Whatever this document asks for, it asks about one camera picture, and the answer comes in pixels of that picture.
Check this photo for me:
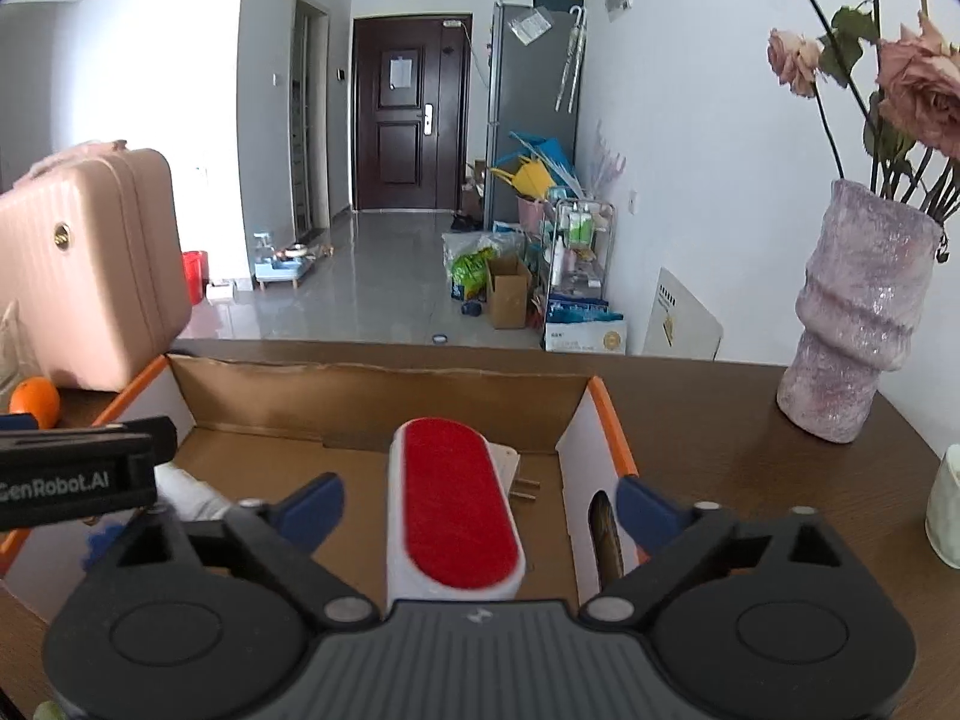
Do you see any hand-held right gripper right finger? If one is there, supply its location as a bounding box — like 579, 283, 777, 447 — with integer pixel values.
579, 476, 846, 627

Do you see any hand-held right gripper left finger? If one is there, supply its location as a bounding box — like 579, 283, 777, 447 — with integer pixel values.
112, 472, 381, 627

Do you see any red cardboard box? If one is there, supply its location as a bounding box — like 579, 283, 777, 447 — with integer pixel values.
0, 351, 642, 605

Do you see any red and white lint brush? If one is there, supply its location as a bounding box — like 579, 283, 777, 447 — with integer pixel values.
386, 418, 526, 605

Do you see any white power plug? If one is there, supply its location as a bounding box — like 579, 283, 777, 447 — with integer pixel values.
487, 444, 542, 503

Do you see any orange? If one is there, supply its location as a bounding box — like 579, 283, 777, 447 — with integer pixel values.
9, 377, 61, 430

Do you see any red bucket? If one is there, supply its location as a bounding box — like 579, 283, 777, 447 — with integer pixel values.
182, 250, 208, 306

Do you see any pink suitcase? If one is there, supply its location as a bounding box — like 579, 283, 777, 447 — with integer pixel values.
0, 139, 194, 393

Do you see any white carton blue print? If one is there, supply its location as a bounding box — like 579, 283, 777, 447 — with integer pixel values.
541, 298, 629, 355

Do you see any white board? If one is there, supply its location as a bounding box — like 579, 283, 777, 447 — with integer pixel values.
641, 268, 725, 361

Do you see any pet feeding stand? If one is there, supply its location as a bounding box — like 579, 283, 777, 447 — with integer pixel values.
253, 232, 331, 290

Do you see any open brown cardboard carton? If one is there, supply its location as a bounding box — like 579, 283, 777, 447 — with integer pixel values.
486, 255, 535, 329

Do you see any metal storage rack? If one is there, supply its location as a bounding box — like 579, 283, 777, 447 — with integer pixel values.
546, 199, 616, 308

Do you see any green bag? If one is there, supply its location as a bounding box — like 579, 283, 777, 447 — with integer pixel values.
448, 246, 500, 301

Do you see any pink ceramic vase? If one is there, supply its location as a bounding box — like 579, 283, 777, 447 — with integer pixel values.
776, 178, 944, 443

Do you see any pale green bowl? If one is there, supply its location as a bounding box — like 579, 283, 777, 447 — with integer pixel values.
925, 444, 960, 569

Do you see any pink bin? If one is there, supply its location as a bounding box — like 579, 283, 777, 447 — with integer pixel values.
517, 195, 552, 238

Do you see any blue and yellow plastic pile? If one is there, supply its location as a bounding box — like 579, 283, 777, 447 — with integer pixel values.
491, 131, 583, 200

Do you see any dark brown door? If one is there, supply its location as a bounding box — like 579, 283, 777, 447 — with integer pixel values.
352, 13, 473, 212

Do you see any grey refrigerator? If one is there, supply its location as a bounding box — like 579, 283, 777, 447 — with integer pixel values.
484, 0, 586, 230

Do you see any white umbrella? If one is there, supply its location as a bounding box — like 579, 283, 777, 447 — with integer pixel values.
555, 6, 588, 113

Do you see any clear plastic bag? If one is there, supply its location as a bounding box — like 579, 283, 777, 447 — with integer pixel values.
508, 7, 556, 46

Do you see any bunch of dried roses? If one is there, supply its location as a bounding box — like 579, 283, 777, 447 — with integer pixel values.
682, 0, 960, 224

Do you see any side doorway frame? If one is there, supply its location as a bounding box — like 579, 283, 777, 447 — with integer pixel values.
291, 0, 331, 241

